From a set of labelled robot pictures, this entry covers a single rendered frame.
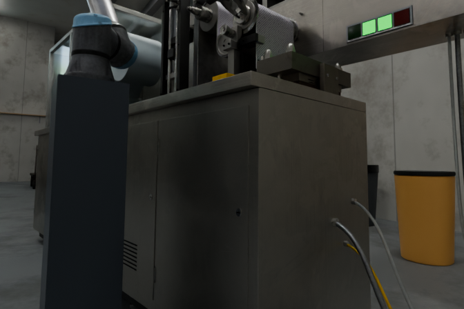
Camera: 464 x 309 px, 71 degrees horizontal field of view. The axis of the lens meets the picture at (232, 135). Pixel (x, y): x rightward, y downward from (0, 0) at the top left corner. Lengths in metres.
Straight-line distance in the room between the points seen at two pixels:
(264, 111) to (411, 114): 3.35
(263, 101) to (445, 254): 1.98
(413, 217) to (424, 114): 1.77
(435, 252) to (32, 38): 11.87
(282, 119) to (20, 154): 11.20
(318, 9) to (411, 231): 1.64
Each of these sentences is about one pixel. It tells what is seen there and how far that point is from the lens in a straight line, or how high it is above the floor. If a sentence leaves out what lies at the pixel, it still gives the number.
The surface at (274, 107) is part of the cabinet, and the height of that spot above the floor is 0.81.
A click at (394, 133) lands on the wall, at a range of 4.22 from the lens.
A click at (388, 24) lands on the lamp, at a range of 1.40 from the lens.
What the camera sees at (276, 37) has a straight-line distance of 1.41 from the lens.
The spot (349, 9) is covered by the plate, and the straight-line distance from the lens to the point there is 1.51.
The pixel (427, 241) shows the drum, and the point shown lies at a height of 0.16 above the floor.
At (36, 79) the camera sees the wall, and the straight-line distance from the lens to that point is 12.15.
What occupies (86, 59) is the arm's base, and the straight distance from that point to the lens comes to 1.11.
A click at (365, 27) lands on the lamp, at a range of 1.43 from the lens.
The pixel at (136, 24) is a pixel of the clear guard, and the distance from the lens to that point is 2.25.
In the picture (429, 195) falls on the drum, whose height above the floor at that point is 0.45.
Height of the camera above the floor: 0.66
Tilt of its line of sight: 5 degrees up
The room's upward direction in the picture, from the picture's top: 1 degrees clockwise
